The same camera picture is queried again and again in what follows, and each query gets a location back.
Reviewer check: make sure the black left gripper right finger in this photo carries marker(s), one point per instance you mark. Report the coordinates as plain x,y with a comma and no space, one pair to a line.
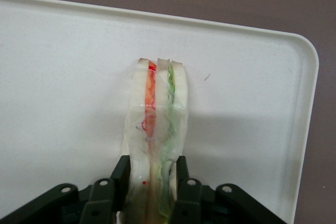
199,205

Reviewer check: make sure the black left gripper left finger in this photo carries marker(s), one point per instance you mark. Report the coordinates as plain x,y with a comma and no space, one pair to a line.
99,203

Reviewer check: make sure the plastic-wrapped triangle sandwich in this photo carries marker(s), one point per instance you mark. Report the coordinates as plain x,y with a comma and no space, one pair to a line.
155,129

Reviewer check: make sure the cream plastic tray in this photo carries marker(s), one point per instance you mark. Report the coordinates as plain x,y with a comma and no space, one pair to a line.
65,77

